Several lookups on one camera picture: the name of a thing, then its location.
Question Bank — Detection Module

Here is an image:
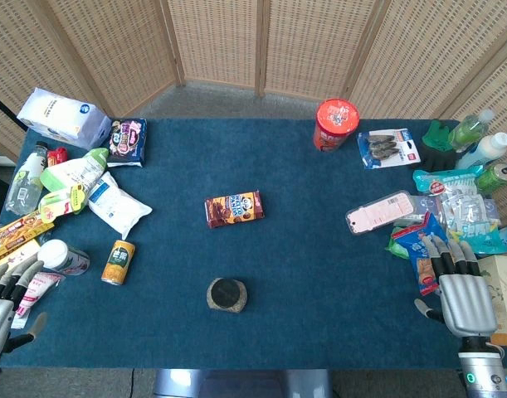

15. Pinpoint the blister pack with clips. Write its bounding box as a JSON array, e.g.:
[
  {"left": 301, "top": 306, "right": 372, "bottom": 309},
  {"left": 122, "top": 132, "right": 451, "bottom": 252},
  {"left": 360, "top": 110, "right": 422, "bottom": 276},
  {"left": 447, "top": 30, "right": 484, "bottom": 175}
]
[{"left": 356, "top": 128, "right": 422, "bottom": 172}]

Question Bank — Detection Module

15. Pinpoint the pink phone case package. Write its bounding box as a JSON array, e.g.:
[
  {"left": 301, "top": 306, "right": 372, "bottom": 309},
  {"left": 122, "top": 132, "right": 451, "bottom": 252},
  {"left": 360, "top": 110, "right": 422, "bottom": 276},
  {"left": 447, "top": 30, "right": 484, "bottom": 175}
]
[{"left": 344, "top": 190, "right": 417, "bottom": 236}]

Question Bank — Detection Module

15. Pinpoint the purple snack packet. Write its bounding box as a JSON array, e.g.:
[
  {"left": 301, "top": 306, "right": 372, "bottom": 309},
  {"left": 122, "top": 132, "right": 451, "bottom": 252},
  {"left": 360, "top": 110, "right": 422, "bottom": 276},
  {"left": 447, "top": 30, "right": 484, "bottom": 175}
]
[{"left": 107, "top": 118, "right": 149, "bottom": 168}]

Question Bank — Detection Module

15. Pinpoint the green clear bottle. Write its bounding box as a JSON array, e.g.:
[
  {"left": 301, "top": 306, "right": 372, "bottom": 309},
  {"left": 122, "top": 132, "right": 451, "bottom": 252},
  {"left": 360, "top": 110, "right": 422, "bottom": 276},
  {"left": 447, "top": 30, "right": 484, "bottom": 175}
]
[{"left": 447, "top": 108, "right": 496, "bottom": 153}]

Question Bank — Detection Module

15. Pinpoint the clear sachet packet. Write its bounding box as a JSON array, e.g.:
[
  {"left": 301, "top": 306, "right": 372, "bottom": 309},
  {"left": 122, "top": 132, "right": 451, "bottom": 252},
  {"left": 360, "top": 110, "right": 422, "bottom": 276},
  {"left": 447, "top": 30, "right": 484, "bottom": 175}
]
[{"left": 418, "top": 192, "right": 504, "bottom": 234}]

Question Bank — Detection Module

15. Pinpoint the black pole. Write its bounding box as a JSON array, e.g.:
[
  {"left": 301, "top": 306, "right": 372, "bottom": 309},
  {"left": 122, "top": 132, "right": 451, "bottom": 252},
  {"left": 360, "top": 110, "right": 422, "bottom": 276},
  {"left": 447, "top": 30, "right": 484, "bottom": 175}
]
[{"left": 0, "top": 88, "right": 22, "bottom": 126}]

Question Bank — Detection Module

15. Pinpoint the beige cardboard box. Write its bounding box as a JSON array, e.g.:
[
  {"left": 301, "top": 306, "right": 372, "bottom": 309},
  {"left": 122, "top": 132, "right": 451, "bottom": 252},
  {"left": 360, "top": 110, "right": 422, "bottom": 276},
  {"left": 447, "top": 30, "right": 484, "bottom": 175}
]
[{"left": 478, "top": 254, "right": 507, "bottom": 347}]

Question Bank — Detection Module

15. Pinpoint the wicker folding screen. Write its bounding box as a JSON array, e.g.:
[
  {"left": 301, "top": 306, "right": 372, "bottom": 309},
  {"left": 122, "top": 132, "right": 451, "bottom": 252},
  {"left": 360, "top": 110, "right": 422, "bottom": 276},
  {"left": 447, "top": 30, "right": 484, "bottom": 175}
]
[{"left": 0, "top": 0, "right": 507, "bottom": 227}]

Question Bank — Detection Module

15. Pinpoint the pink white tube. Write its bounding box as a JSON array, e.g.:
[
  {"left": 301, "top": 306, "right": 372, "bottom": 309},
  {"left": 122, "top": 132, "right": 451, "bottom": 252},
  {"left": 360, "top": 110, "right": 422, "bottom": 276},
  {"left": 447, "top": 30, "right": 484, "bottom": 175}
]
[{"left": 10, "top": 270, "right": 66, "bottom": 331}]

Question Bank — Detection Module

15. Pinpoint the teal white printed packet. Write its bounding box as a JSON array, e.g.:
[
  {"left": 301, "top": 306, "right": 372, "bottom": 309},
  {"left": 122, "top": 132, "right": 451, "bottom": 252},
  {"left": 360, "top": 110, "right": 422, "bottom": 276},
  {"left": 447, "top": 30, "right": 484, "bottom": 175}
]
[{"left": 446, "top": 221, "right": 507, "bottom": 255}]

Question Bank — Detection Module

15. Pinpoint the blue felt table mat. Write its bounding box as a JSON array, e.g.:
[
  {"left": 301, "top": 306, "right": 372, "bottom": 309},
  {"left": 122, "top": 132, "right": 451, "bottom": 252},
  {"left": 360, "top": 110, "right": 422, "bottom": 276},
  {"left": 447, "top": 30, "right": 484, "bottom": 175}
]
[{"left": 0, "top": 118, "right": 507, "bottom": 371}]

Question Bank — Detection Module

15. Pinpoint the white jar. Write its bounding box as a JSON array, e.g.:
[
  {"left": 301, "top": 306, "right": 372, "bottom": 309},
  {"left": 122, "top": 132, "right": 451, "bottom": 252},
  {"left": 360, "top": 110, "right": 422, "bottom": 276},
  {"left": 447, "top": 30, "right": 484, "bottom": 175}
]
[{"left": 37, "top": 238, "right": 91, "bottom": 277}]

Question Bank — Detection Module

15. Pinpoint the red lidded snack tub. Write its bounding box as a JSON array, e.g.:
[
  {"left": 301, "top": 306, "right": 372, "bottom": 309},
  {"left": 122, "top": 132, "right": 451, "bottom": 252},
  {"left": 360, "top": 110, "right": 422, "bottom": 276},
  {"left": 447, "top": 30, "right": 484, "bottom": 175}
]
[{"left": 311, "top": 98, "right": 361, "bottom": 154}]

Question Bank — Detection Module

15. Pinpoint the green black glove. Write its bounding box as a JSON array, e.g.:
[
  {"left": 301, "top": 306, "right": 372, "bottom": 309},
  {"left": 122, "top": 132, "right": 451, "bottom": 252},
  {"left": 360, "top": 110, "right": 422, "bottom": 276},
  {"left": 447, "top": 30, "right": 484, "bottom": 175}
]
[{"left": 420, "top": 119, "right": 461, "bottom": 172}]

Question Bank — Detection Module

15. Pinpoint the yellow drink can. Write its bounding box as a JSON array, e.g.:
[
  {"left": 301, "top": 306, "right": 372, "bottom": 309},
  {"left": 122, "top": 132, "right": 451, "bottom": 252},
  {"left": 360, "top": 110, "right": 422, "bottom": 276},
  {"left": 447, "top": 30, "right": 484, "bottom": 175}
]
[{"left": 100, "top": 239, "right": 137, "bottom": 287}]

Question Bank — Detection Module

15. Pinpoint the green plastic packet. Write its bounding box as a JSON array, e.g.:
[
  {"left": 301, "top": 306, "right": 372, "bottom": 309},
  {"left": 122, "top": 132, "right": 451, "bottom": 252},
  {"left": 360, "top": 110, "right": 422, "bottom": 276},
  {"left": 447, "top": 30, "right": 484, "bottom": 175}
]
[{"left": 384, "top": 234, "right": 412, "bottom": 260}]

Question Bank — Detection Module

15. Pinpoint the clear water bottle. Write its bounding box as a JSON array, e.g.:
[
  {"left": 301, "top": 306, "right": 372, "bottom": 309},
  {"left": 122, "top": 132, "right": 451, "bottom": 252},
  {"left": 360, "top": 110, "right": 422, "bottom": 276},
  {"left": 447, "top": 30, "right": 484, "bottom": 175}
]
[{"left": 5, "top": 140, "right": 49, "bottom": 216}]

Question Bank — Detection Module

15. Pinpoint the brown Hello Panda box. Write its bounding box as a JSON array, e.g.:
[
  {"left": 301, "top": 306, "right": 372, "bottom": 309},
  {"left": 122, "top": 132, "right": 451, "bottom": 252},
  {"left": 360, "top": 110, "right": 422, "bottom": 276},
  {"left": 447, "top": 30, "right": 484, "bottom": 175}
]
[{"left": 204, "top": 190, "right": 266, "bottom": 231}]

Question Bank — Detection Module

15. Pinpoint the blue snack bag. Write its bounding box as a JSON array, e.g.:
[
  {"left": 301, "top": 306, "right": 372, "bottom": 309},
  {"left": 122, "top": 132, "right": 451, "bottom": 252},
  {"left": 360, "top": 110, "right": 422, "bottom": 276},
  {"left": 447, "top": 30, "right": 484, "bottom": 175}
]
[{"left": 390, "top": 211, "right": 450, "bottom": 297}]

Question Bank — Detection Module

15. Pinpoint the yellow white carton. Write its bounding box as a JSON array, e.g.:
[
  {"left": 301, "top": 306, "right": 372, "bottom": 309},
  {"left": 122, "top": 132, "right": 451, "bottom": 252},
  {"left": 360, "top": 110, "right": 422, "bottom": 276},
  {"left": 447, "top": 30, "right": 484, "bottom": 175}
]
[{"left": 0, "top": 238, "right": 42, "bottom": 273}]

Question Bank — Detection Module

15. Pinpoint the green white refill pouch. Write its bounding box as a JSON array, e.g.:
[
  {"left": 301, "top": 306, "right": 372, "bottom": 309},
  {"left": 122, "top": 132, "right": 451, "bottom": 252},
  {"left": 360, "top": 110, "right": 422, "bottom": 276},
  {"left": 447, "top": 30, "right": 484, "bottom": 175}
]
[{"left": 39, "top": 147, "right": 110, "bottom": 194}]

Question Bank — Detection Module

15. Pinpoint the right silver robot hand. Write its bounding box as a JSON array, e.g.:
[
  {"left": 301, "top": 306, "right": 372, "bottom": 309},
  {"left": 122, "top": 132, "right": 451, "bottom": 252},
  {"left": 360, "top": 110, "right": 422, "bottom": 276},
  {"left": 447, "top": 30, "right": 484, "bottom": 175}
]
[{"left": 414, "top": 235, "right": 499, "bottom": 338}]

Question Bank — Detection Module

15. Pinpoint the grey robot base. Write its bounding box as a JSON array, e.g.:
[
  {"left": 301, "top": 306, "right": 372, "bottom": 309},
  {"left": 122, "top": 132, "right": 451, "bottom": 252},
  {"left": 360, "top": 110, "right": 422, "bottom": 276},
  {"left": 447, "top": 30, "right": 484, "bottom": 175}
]
[{"left": 152, "top": 368, "right": 334, "bottom": 398}]

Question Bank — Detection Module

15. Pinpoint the teal packet red sticker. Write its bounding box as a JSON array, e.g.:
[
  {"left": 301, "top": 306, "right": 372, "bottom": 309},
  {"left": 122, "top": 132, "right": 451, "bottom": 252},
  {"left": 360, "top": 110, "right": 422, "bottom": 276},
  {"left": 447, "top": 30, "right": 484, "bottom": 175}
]
[{"left": 412, "top": 164, "right": 485, "bottom": 197}]

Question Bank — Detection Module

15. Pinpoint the yellow orange carton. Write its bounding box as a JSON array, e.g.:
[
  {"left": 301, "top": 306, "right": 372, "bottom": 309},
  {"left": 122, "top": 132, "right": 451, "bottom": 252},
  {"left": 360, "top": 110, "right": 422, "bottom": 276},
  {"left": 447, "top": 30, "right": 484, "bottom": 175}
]
[{"left": 0, "top": 210, "right": 56, "bottom": 250}]

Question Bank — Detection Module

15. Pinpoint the green drink can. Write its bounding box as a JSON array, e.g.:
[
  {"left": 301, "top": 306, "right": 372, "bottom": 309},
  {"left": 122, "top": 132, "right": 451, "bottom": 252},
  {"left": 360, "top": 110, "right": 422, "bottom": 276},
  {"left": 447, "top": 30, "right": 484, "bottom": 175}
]
[{"left": 474, "top": 162, "right": 507, "bottom": 197}]

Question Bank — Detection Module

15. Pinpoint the white blue bottle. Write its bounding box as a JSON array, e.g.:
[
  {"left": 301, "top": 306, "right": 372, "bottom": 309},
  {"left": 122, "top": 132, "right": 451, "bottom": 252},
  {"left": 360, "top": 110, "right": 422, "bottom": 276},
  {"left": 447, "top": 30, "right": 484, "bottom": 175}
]
[{"left": 455, "top": 132, "right": 507, "bottom": 171}]

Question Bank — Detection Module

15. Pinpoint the white blue plastic packet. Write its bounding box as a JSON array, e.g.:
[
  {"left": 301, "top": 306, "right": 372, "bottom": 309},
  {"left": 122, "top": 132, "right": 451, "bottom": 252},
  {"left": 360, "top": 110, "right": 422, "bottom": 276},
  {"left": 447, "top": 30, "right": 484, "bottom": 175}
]
[{"left": 87, "top": 171, "right": 154, "bottom": 240}]

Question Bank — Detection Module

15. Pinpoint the green white pouch red label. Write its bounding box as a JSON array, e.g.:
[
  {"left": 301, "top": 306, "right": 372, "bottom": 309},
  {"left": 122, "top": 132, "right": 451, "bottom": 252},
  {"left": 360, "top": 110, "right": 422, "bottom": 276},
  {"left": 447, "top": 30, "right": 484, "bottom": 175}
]
[{"left": 37, "top": 173, "right": 104, "bottom": 226}]

